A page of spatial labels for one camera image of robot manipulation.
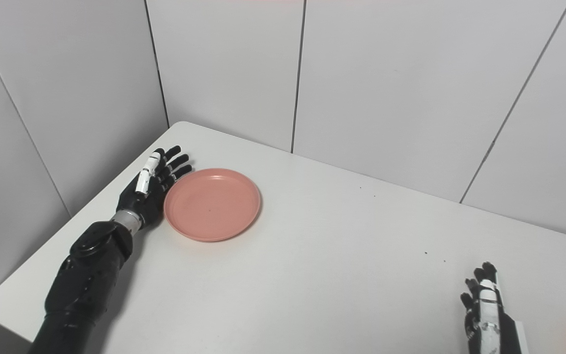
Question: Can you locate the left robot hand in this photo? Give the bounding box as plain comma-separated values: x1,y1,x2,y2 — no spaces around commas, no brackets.
116,146,193,229

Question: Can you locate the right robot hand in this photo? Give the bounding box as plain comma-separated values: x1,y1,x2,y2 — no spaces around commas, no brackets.
460,262,529,354

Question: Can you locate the pink plate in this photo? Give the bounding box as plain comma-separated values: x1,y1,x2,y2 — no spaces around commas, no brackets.
163,168,262,243

